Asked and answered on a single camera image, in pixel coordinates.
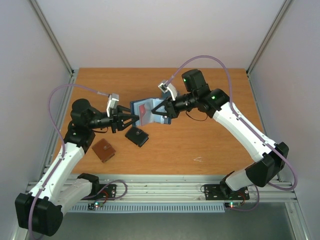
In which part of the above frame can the red credit card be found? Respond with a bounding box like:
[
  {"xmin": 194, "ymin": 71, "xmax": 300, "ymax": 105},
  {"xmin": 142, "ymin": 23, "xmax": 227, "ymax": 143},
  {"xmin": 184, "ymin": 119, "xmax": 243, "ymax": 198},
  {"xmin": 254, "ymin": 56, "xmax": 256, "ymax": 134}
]
[{"xmin": 138, "ymin": 104, "xmax": 148, "ymax": 117}]

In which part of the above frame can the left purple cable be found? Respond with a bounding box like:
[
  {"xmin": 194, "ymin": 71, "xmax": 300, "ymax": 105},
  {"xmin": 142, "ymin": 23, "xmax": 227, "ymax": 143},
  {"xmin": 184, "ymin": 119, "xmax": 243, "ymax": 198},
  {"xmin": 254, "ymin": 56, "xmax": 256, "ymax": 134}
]
[{"xmin": 28, "ymin": 84, "xmax": 111, "ymax": 240}]

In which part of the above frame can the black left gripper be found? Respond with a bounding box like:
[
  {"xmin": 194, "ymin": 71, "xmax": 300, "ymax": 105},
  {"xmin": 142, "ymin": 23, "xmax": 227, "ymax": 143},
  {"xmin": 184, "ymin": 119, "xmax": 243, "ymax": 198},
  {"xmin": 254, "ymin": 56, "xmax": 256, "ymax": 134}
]
[{"xmin": 87, "ymin": 104, "xmax": 140, "ymax": 133}]

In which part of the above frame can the black card holder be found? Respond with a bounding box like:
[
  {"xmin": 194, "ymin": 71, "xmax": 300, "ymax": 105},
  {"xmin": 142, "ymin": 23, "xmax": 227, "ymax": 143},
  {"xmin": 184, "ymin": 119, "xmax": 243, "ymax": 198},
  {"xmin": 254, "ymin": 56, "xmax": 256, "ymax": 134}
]
[{"xmin": 125, "ymin": 126, "xmax": 149, "ymax": 148}]

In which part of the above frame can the right small circuit board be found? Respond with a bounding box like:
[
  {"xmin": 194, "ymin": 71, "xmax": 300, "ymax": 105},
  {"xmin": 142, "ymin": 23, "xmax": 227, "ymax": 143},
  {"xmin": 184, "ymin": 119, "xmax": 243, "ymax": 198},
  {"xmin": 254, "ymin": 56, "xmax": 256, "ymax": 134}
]
[{"xmin": 224, "ymin": 201, "xmax": 242, "ymax": 209}]

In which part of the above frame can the right aluminium corner post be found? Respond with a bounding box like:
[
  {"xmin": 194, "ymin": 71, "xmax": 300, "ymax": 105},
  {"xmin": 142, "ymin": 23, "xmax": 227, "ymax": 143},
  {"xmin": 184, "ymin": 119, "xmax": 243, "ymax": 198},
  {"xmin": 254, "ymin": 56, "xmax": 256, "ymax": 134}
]
[{"xmin": 246, "ymin": 0, "xmax": 294, "ymax": 77}]

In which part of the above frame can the small circuit board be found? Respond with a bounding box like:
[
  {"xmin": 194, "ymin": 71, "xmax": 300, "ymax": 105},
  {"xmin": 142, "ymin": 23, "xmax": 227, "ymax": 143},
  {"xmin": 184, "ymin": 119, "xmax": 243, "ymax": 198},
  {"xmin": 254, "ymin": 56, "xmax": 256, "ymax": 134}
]
[
  {"xmin": 87, "ymin": 201, "xmax": 104, "ymax": 211},
  {"xmin": 224, "ymin": 201, "xmax": 242, "ymax": 209}
]

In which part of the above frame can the brown card holder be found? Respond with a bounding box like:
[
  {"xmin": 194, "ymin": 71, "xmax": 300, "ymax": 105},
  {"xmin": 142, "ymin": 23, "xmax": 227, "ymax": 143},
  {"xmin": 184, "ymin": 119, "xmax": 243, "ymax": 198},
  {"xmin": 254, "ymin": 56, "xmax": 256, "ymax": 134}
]
[{"xmin": 92, "ymin": 138, "xmax": 116, "ymax": 163}]

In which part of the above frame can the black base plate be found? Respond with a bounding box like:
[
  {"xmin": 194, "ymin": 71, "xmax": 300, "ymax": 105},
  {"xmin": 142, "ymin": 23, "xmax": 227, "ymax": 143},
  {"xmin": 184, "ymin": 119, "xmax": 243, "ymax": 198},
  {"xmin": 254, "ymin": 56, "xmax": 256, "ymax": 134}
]
[
  {"xmin": 96, "ymin": 184, "xmax": 117, "ymax": 201},
  {"xmin": 200, "ymin": 184, "xmax": 250, "ymax": 201}
]

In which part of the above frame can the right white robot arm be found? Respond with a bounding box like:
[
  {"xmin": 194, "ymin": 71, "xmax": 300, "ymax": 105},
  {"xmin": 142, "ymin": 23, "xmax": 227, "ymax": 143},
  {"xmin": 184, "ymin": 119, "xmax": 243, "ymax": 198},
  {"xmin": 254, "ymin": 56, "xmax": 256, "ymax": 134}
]
[{"xmin": 151, "ymin": 69, "xmax": 289, "ymax": 199}]

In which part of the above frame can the left small circuit board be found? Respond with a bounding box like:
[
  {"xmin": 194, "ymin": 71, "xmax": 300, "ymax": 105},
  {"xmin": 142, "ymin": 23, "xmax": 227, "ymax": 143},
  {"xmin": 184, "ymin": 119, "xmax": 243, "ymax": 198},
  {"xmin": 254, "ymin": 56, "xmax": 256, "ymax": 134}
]
[{"xmin": 87, "ymin": 201, "xmax": 104, "ymax": 211}]

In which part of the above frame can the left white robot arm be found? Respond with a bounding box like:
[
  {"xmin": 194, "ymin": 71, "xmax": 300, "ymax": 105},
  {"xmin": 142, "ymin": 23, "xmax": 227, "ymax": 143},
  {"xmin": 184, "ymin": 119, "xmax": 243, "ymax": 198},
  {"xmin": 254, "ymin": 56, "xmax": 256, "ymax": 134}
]
[{"xmin": 14, "ymin": 98, "xmax": 139, "ymax": 237}]

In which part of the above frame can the aluminium rail base frame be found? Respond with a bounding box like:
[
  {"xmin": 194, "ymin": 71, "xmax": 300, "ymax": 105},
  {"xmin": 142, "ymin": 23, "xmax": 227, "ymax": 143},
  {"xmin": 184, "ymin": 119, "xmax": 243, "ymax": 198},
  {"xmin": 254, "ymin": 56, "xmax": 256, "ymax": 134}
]
[{"xmin": 26, "ymin": 174, "xmax": 298, "ymax": 205}]

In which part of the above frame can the dark blue card holder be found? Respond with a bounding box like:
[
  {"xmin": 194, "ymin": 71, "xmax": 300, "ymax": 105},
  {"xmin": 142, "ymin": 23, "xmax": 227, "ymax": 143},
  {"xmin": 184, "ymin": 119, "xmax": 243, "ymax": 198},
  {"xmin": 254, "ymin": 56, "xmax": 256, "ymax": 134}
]
[{"xmin": 130, "ymin": 97, "xmax": 172, "ymax": 127}]

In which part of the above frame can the aluminium corner post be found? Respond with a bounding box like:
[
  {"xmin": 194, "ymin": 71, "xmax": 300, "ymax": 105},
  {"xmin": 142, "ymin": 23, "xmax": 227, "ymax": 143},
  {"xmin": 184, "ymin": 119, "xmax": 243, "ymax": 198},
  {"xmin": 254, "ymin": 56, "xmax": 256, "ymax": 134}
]
[
  {"xmin": 246, "ymin": 0, "xmax": 294, "ymax": 77},
  {"xmin": 28, "ymin": 0, "xmax": 74, "ymax": 77}
]

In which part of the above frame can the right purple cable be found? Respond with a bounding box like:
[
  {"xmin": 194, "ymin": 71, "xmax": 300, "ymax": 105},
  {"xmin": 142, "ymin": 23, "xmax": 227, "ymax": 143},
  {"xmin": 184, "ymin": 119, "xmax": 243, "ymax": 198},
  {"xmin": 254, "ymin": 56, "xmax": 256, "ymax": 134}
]
[{"xmin": 171, "ymin": 55, "xmax": 299, "ymax": 212}]

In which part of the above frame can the slotted grey cable duct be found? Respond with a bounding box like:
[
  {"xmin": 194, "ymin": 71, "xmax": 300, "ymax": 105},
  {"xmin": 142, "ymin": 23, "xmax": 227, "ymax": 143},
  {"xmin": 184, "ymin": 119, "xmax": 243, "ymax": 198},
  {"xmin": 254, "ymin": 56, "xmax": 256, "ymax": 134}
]
[{"xmin": 69, "ymin": 202, "xmax": 225, "ymax": 214}]

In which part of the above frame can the purple cable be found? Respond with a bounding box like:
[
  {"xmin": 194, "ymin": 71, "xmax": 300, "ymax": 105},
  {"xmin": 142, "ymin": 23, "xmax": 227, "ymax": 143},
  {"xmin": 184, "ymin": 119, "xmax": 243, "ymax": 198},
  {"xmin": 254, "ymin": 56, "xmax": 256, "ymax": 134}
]
[
  {"xmin": 28, "ymin": 84, "xmax": 111, "ymax": 240},
  {"xmin": 171, "ymin": 55, "xmax": 299, "ymax": 212}
]

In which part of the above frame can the left aluminium corner post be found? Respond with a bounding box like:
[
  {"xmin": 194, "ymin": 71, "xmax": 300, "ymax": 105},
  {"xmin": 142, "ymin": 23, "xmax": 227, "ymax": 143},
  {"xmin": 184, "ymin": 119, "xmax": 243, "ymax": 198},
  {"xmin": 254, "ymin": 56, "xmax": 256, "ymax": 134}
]
[{"xmin": 28, "ymin": 0, "xmax": 74, "ymax": 77}]

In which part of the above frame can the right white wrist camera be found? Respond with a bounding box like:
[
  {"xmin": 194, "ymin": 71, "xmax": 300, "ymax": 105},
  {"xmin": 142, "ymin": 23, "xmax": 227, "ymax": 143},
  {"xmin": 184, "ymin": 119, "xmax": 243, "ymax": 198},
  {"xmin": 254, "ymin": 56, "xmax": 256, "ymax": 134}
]
[{"xmin": 158, "ymin": 80, "xmax": 179, "ymax": 101}]

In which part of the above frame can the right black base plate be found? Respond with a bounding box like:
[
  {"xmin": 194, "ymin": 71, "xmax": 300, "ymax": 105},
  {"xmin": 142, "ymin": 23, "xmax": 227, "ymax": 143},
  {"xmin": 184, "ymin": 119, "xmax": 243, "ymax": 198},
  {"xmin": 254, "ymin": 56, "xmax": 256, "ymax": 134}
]
[{"xmin": 200, "ymin": 184, "xmax": 250, "ymax": 201}]

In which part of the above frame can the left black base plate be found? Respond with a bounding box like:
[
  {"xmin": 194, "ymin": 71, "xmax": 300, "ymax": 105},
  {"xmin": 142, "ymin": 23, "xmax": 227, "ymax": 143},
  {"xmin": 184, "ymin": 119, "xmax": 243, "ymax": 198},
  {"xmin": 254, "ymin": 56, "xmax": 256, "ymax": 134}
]
[{"xmin": 96, "ymin": 184, "xmax": 117, "ymax": 201}]

